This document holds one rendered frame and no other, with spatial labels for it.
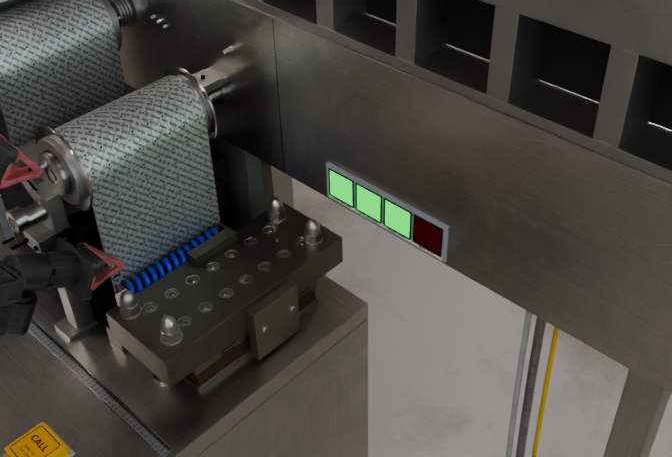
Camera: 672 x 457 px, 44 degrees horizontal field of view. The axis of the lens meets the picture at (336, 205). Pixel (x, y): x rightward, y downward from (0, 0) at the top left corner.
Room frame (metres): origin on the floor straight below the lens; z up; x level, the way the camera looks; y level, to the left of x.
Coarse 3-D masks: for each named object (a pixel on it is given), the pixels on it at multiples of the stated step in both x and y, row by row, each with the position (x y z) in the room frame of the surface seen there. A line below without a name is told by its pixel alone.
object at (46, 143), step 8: (184, 80) 1.24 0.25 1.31; (192, 88) 1.22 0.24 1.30; (208, 120) 1.20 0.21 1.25; (40, 144) 1.08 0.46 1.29; (48, 144) 1.06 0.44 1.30; (56, 144) 1.05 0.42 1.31; (40, 152) 1.09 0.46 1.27; (56, 152) 1.05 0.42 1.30; (64, 152) 1.04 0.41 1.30; (64, 160) 1.03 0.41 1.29; (72, 168) 1.03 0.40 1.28; (72, 176) 1.02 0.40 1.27; (72, 184) 1.03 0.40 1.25; (80, 184) 1.02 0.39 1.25; (72, 192) 1.04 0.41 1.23; (80, 192) 1.02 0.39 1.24; (72, 200) 1.04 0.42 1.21; (80, 200) 1.03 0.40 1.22
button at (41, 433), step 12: (36, 432) 0.81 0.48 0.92; (48, 432) 0.81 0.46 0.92; (12, 444) 0.79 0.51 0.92; (24, 444) 0.79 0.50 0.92; (36, 444) 0.79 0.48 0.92; (48, 444) 0.79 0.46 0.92; (60, 444) 0.79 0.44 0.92; (12, 456) 0.77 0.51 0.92; (24, 456) 0.77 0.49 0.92; (36, 456) 0.77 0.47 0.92; (48, 456) 0.77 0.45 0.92; (60, 456) 0.78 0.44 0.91
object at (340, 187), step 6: (330, 174) 1.10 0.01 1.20; (336, 174) 1.09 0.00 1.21; (330, 180) 1.10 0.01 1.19; (336, 180) 1.09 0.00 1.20; (342, 180) 1.08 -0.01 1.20; (348, 180) 1.07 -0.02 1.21; (330, 186) 1.10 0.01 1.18; (336, 186) 1.09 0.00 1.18; (342, 186) 1.08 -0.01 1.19; (348, 186) 1.07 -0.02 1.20; (330, 192) 1.10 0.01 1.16; (336, 192) 1.09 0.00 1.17; (342, 192) 1.08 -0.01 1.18; (348, 192) 1.07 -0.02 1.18; (342, 198) 1.08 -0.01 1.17; (348, 198) 1.07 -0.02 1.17
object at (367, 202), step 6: (360, 186) 1.05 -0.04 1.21; (360, 192) 1.05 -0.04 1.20; (366, 192) 1.04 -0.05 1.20; (360, 198) 1.05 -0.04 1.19; (366, 198) 1.04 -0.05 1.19; (372, 198) 1.04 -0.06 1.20; (378, 198) 1.03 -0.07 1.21; (360, 204) 1.05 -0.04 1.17; (366, 204) 1.04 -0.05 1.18; (372, 204) 1.03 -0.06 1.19; (378, 204) 1.03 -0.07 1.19; (360, 210) 1.05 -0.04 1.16; (366, 210) 1.04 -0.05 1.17; (372, 210) 1.03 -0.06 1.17; (378, 210) 1.03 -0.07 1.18; (372, 216) 1.03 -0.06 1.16; (378, 216) 1.03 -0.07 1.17
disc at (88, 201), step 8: (40, 128) 1.09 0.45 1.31; (48, 128) 1.07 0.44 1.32; (40, 136) 1.10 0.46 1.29; (48, 136) 1.08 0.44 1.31; (56, 136) 1.06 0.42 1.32; (64, 144) 1.04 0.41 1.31; (72, 152) 1.03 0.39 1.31; (72, 160) 1.04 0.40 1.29; (80, 168) 1.02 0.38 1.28; (80, 176) 1.03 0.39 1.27; (88, 184) 1.02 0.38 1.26; (88, 192) 1.02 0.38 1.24; (88, 200) 1.02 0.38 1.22; (80, 208) 1.05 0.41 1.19; (88, 208) 1.03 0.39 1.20
